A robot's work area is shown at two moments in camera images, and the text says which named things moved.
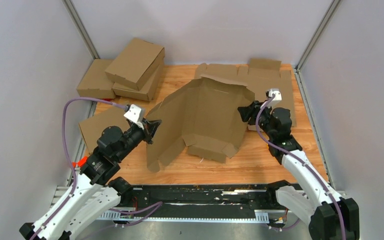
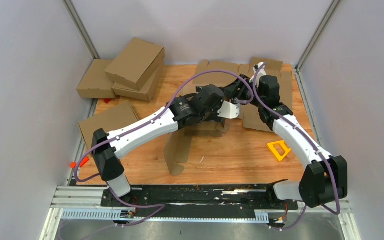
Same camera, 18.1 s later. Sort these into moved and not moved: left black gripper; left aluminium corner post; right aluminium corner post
Moved: left black gripper
Not moved: left aluminium corner post; right aluminium corner post
